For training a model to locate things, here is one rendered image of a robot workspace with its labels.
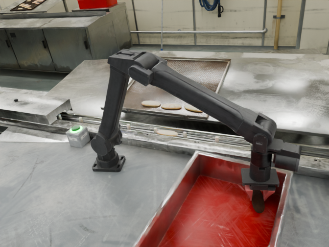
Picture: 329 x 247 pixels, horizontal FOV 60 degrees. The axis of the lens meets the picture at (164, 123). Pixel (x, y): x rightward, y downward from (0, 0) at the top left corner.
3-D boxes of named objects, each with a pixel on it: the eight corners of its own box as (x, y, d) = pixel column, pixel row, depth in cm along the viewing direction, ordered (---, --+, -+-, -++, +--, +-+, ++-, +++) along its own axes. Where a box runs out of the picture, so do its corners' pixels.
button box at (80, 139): (70, 152, 134) (63, 132, 128) (81, 142, 140) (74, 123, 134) (84, 155, 131) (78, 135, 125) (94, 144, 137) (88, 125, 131)
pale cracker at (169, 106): (160, 109, 137) (159, 107, 136) (162, 104, 140) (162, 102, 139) (180, 110, 134) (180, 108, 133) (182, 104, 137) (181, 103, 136)
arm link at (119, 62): (125, 35, 87) (105, 45, 79) (162, 56, 84) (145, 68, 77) (105, 134, 116) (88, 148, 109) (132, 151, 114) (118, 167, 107)
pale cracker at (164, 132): (155, 134, 127) (154, 132, 126) (158, 130, 130) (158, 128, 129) (176, 137, 123) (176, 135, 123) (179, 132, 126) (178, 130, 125)
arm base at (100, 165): (91, 171, 115) (120, 172, 112) (86, 155, 111) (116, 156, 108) (99, 158, 122) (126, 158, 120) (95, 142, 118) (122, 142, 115)
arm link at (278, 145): (260, 116, 79) (253, 133, 73) (306, 123, 74) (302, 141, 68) (257, 151, 86) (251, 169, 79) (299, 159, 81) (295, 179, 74)
